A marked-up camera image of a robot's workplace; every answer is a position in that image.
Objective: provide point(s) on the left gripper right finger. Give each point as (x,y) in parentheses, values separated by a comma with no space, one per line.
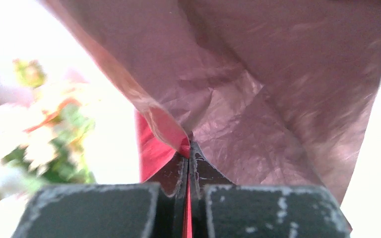
(221,209)

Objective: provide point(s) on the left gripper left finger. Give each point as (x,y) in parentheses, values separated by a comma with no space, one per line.
(154,209)

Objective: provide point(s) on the red wrapping paper sheet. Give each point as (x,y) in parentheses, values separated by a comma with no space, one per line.
(274,92)

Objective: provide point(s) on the pink fake flower stem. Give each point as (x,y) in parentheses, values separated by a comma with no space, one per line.
(52,150)

